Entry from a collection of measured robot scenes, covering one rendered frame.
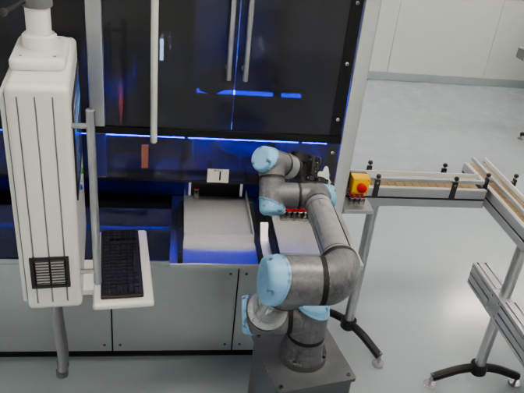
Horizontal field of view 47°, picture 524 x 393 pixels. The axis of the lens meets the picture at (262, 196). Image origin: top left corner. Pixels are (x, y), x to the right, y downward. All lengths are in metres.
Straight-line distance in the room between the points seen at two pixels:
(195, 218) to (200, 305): 0.53
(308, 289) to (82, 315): 1.62
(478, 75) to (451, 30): 0.69
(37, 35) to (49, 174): 0.40
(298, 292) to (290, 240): 0.94
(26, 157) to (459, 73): 6.50
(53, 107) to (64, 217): 0.34
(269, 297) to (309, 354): 0.53
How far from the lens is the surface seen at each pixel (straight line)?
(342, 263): 1.39
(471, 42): 7.69
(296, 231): 2.34
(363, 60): 2.29
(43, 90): 1.71
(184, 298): 2.72
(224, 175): 2.38
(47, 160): 1.78
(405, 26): 7.33
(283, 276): 1.34
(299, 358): 1.86
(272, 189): 1.69
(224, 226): 2.32
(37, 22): 1.87
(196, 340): 2.88
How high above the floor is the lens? 2.12
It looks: 29 degrees down
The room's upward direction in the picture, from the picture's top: 6 degrees clockwise
